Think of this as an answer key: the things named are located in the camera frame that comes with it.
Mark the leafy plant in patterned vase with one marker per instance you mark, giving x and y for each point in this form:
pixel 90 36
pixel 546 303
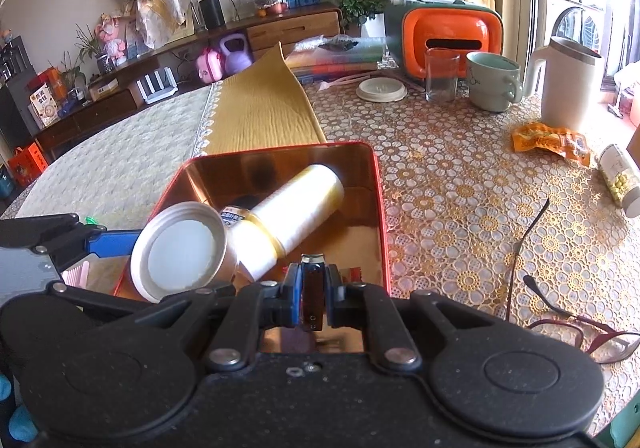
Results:
pixel 95 50

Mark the purple kettlebell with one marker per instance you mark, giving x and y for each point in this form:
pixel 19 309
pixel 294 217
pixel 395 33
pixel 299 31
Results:
pixel 236 58

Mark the white jar with metal lid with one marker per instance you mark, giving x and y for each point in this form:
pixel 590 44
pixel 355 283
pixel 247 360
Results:
pixel 180 253

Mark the orange snack packet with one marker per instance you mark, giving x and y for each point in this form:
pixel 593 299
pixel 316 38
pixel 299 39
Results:
pixel 547 142

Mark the pink plush doll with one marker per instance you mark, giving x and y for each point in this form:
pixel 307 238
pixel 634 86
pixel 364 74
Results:
pixel 112 40

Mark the wooden sideboard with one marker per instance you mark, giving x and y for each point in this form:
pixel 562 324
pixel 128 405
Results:
pixel 295 30

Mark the orange and green tissue box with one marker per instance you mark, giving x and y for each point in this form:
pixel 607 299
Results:
pixel 450 25

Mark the small black lighter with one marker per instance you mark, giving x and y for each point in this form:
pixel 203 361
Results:
pixel 312 293

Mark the green pushpin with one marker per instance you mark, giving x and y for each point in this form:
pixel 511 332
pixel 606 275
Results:
pixel 91 220

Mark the white thread spool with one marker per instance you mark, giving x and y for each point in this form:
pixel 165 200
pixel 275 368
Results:
pixel 295 208

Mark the pink strip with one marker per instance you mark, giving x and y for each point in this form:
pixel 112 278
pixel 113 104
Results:
pixel 345 80

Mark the orange gift bag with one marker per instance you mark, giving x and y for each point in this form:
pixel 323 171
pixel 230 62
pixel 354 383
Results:
pixel 29 165

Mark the white round lid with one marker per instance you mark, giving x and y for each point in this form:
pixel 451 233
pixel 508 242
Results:
pixel 381 89

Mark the white pill bottle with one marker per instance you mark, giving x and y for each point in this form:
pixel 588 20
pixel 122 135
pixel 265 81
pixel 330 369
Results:
pixel 620 178

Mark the dark blue bin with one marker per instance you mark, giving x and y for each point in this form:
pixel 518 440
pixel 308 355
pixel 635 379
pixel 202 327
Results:
pixel 6 180

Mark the green chair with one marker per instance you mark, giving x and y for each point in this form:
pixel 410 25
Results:
pixel 625 433

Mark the white router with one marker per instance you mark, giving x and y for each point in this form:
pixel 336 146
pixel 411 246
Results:
pixel 157 88

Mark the yellow table mat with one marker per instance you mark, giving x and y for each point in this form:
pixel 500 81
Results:
pixel 265 108

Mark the small bottle with blue label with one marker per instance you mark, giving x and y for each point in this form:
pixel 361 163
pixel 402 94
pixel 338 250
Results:
pixel 234 217

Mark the pink toy case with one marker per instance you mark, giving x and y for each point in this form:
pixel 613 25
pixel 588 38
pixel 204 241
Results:
pixel 210 67

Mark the cream quilted table mat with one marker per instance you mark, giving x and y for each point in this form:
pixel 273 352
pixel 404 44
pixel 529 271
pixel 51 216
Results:
pixel 125 138

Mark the red metal tin box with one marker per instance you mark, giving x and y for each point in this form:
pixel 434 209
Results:
pixel 360 228

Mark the black cabinet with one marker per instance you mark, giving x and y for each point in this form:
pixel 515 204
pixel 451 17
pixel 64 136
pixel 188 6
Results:
pixel 15 108

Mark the black coffee machine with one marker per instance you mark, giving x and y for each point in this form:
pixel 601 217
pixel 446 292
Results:
pixel 11 58

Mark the pink comb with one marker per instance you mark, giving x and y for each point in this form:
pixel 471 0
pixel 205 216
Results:
pixel 77 275

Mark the pale green mug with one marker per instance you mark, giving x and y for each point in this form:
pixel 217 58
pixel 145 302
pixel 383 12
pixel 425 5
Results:
pixel 492 100
pixel 487 73

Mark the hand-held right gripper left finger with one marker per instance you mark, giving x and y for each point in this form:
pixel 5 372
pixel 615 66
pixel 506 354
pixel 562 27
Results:
pixel 296 293

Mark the dark red framed eyeglasses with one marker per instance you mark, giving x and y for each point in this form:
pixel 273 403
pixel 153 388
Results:
pixel 531 282

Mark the brown and white snack box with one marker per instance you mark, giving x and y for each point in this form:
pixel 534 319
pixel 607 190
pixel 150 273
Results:
pixel 44 105

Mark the clear drinking glass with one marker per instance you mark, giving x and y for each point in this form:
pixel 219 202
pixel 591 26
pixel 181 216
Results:
pixel 442 75

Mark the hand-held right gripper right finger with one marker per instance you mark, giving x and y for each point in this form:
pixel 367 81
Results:
pixel 330 293

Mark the floral lace tablecloth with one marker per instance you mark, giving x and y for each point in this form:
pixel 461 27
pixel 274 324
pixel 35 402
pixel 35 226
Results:
pixel 450 208

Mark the small potted plant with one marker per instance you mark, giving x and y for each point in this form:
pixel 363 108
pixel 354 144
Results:
pixel 70 73

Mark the white jug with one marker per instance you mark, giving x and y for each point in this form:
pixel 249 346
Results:
pixel 565 88

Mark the white plant pot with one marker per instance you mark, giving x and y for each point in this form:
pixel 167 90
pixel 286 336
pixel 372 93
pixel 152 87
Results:
pixel 373 25

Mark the white washing machine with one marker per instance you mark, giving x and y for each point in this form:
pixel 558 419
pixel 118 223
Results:
pixel 575 18

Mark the black speaker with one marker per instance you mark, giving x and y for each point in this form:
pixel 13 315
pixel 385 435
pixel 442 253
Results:
pixel 211 12

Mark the yellow and white small box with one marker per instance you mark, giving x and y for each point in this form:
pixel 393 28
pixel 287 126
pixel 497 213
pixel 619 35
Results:
pixel 104 90

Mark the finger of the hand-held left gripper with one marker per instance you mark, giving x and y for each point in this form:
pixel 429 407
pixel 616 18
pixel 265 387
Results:
pixel 100 297
pixel 115 244

